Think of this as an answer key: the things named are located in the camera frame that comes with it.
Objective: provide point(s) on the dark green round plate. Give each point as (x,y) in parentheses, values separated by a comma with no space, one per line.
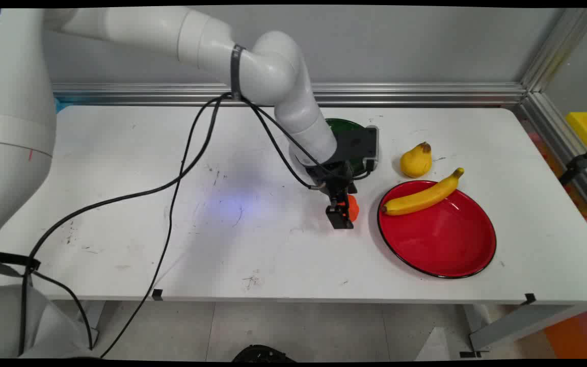
(342,126)

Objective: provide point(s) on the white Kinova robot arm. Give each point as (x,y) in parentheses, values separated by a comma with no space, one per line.
(273,71)

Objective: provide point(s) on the white table leg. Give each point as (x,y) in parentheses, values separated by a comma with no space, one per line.
(95,318)

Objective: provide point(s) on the yellow toy pear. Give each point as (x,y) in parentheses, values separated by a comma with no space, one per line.
(416,162)

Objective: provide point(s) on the blue plastic bag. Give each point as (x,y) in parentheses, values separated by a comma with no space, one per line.
(61,105)

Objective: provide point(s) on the yellow toy banana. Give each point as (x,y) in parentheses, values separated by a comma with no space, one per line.
(426,198)

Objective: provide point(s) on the aluminium corner post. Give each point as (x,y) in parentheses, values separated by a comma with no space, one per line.
(561,48)

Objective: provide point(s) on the red round plate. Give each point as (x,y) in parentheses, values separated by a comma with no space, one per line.
(441,234)

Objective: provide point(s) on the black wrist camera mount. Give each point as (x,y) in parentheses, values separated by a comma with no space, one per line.
(359,145)

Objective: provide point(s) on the black round floor object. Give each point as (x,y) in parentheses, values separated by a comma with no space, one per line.
(263,354)

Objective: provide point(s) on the grey table leg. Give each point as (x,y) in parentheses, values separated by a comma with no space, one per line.
(517,323)

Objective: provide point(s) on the small black table clip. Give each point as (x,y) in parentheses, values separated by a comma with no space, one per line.
(530,298)
(157,294)

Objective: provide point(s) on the aluminium side rail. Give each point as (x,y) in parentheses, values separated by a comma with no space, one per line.
(563,148)

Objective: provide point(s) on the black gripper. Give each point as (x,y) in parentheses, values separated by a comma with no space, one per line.
(335,179)

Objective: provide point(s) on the orange box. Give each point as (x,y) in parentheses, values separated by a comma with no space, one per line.
(579,336)

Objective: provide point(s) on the orange toy fruit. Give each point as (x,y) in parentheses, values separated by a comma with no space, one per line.
(353,206)

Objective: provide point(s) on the long horizontal aluminium rail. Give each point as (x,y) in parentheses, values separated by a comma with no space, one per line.
(426,94)

